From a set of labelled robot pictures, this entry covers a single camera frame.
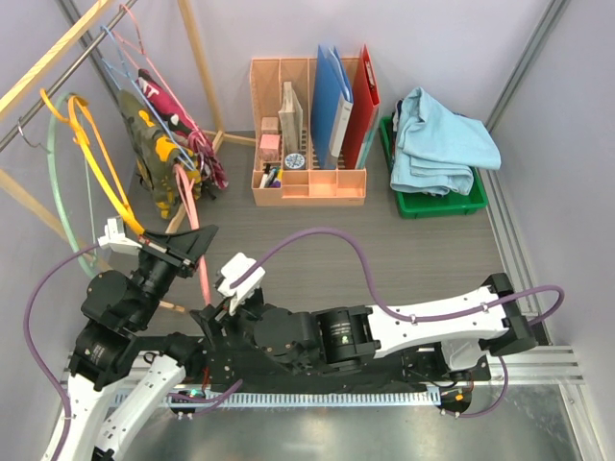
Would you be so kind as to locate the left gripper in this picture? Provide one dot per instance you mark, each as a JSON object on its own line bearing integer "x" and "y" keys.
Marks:
{"x": 183, "y": 250}

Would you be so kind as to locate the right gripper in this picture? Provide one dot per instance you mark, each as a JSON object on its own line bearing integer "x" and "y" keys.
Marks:
{"x": 213, "y": 322}

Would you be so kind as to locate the colourful patterned trousers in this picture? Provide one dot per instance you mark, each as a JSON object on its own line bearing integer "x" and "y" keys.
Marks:
{"x": 399, "y": 150}

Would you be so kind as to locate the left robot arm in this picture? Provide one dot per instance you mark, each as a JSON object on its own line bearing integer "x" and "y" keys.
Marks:
{"x": 118, "y": 308}

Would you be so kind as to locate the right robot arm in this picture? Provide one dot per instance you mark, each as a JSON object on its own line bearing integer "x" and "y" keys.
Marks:
{"x": 348, "y": 340}

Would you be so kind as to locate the olive yellow patterned trousers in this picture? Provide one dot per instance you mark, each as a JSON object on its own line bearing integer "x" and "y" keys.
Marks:
{"x": 157, "y": 154}

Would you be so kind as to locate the red patterned trousers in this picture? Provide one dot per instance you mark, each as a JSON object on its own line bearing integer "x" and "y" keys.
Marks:
{"x": 184, "y": 127}

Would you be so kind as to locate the pens in organizer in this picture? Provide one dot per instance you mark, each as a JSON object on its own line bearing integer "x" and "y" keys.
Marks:
{"x": 270, "y": 177}

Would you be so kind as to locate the wooden clothes rack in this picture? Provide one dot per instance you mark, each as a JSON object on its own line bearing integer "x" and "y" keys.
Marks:
{"x": 220, "y": 135}

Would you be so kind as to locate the peach desk organizer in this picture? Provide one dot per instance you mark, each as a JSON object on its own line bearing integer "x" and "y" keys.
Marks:
{"x": 312, "y": 186}

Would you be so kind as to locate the pink cube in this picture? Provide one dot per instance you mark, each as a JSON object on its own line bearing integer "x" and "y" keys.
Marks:
{"x": 269, "y": 148}

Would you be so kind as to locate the round blue patterned tin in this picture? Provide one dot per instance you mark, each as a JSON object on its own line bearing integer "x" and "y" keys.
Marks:
{"x": 295, "y": 161}

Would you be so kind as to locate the tan cube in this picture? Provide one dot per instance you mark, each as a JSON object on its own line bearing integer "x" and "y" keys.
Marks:
{"x": 270, "y": 125}

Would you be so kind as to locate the wooden block book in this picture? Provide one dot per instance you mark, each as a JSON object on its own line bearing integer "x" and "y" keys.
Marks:
{"x": 291, "y": 119}

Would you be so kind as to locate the blue folder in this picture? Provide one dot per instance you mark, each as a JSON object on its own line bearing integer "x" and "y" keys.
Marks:
{"x": 332, "y": 103}

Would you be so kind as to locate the green plastic tray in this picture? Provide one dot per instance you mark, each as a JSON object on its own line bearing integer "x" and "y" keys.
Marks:
{"x": 418, "y": 206}

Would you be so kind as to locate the red folder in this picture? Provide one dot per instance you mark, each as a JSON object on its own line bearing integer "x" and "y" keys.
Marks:
{"x": 364, "y": 115}

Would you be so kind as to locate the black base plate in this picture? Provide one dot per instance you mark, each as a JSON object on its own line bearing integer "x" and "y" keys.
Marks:
{"x": 406, "y": 371}

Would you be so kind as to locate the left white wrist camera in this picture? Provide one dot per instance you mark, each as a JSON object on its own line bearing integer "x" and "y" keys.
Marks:
{"x": 115, "y": 238}

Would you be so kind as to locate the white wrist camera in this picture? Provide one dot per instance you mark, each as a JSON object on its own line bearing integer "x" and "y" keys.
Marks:
{"x": 239, "y": 279}
{"x": 115, "y": 238}

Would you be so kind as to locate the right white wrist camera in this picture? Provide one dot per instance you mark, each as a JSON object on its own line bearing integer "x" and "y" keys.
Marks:
{"x": 239, "y": 279}

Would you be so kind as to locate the pink wire hanger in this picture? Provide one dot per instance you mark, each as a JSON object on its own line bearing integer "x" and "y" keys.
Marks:
{"x": 140, "y": 48}

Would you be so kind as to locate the metal rack rail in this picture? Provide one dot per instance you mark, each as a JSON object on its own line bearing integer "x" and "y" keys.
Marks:
{"x": 31, "y": 80}

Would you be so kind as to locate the aluminium frame post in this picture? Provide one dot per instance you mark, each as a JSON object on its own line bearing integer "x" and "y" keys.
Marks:
{"x": 537, "y": 40}

